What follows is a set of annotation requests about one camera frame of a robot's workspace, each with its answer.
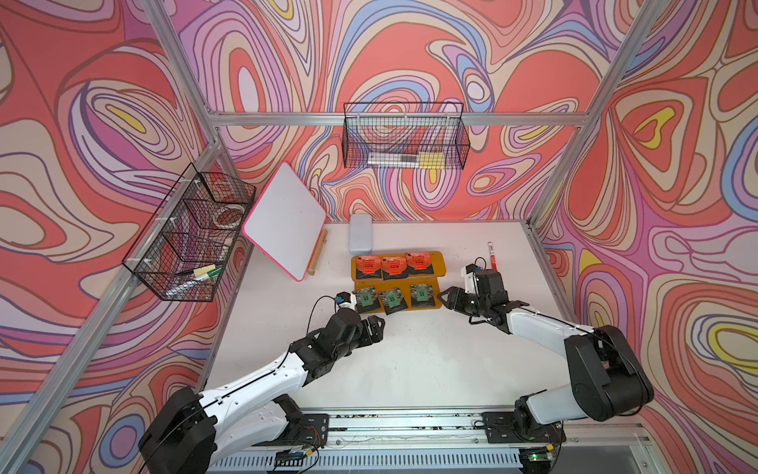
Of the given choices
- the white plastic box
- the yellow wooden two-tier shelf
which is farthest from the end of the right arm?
the white plastic box

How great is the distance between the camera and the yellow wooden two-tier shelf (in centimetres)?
89

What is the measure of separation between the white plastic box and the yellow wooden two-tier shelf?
0.53ft
